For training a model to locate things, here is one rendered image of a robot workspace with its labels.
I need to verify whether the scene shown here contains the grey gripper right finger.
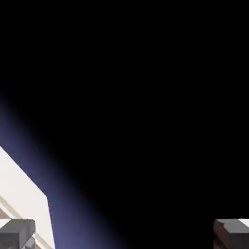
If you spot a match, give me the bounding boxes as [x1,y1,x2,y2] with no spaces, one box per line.
[213,218,249,249]

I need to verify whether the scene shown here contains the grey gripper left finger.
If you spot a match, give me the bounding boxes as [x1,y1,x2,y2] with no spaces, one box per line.
[0,218,36,249]

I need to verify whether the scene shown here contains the white cabinet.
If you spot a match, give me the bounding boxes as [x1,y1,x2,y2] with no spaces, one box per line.
[0,145,55,249]

